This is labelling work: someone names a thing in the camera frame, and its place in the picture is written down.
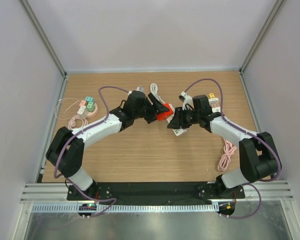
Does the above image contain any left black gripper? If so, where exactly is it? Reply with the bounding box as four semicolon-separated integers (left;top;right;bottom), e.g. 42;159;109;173
132;93;168;124

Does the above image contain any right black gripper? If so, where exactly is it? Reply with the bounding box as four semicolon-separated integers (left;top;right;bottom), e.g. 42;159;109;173
169;106;202;129

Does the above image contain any red cube plug adapter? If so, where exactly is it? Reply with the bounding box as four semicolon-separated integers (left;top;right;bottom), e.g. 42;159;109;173
156;103;175;121

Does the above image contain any white 80W charger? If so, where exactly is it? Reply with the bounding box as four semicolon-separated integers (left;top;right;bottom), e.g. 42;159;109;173
208;97;220;106

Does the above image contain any white power strip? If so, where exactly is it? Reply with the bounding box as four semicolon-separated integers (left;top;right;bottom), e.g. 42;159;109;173
173;128;187;137

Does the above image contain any pink power strip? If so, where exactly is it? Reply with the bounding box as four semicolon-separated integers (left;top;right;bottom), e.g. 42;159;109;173
211;103;221;113

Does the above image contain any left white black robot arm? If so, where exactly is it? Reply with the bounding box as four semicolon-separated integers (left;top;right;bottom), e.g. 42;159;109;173
45;90;170;200

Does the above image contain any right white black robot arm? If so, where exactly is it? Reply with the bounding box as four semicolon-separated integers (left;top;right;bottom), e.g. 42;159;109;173
167;92;282;198

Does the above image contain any pink round socket base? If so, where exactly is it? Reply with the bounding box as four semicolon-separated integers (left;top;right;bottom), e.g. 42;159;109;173
86;103;98;119

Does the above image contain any green plug adapter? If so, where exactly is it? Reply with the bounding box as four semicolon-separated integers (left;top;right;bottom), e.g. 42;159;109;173
86;102;95;112

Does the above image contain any teal plug adapter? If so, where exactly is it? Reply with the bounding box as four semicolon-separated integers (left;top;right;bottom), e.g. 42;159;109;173
85;96;95;104

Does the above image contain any small pink plug adapter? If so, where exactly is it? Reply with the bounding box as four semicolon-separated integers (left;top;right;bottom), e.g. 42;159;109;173
80;100;87;106

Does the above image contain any white charger on round base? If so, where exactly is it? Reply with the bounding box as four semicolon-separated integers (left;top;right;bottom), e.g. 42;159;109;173
77;105;88;119

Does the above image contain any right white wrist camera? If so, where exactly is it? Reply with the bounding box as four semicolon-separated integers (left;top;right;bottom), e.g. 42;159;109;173
179;91;193;110

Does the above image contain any white power strip cable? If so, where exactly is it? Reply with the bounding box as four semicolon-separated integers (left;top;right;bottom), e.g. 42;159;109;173
149;83;168;105

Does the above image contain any pink power strip cable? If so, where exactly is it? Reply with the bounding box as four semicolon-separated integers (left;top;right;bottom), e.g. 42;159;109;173
217;139;238;172

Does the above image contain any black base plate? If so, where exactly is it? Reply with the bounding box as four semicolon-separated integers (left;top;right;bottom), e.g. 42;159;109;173
66;181;246;202

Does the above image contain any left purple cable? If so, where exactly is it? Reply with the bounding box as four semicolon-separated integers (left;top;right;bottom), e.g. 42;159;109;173
53;86;131;218

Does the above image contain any purple cable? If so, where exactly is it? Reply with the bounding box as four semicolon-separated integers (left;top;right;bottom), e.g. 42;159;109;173
53;86;131;218
183;78;283;220

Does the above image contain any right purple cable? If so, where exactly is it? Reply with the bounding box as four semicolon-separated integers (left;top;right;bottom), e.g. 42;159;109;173
183;78;283;220

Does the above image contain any white slotted cable duct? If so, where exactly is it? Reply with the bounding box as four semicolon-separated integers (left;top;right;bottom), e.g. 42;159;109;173
31;202;219;214

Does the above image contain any aluminium frame rail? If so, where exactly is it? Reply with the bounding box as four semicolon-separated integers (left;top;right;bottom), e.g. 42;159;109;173
20;183;68;203

